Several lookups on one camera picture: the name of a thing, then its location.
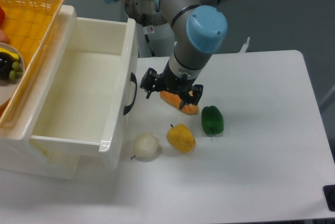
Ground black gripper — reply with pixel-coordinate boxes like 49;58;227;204
140;66;204;109

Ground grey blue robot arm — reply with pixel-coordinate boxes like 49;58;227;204
105;0;228;108

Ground yellow bell pepper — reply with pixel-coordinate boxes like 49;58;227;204
166;124;196;153

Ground green bell pepper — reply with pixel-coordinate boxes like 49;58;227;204
201;106;224;135

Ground white pear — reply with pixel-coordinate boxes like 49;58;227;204
130;131;159;161

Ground white open drawer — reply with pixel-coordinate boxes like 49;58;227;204
32;18;138;170

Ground green grapes on plate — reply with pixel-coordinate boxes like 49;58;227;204
9;61;24;81

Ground yellow woven basket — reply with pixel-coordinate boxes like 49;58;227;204
1;0;64;125

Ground yellow banana on plate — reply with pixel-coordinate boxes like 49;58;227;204
0;48;20;61

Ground white plate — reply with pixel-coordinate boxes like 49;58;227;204
1;42;25;110

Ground black grapes on plate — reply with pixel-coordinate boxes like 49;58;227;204
0;52;15;80

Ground white drawer cabinet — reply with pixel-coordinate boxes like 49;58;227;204
1;5;80;179

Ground red fruit in basket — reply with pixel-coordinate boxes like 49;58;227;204
0;7;6;26

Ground black corner object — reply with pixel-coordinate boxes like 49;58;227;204
323;185;335;211

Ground black drawer handle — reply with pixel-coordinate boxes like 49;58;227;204
123;72;138;116

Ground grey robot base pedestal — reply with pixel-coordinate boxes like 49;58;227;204
125;0;175;58

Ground white cable tie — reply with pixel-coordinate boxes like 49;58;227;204
239;37;251;53

